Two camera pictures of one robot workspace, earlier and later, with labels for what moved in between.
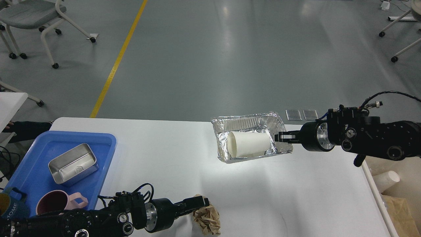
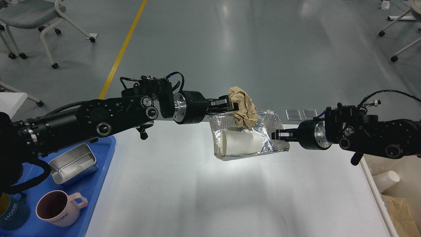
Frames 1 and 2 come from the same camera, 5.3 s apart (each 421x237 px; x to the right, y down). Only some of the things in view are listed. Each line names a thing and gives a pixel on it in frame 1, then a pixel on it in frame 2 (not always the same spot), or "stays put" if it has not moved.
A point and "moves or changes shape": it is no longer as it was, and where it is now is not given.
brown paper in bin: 398,211 stays put
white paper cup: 243,144 moves or changes shape
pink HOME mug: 57,200 stays put
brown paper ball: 208,218 to 247,114
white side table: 10,103 stays put
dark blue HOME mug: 11,208 stays put
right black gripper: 314,137 stays put
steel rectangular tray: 74,165 stays put
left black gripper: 160,213 to 190,107
